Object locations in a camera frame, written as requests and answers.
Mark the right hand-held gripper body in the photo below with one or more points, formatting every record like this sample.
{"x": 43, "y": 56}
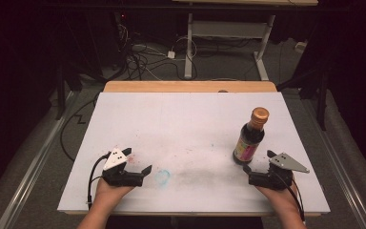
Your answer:
{"x": 271, "y": 178}

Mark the person's right hand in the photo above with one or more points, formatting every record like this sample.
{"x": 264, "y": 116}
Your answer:
{"x": 278, "y": 197}

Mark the person's left hand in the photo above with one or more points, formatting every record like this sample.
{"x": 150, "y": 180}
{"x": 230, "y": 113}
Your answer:
{"x": 109, "y": 194}

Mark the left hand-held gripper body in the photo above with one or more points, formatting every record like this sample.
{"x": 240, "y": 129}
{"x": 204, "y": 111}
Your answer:
{"x": 120, "y": 178}

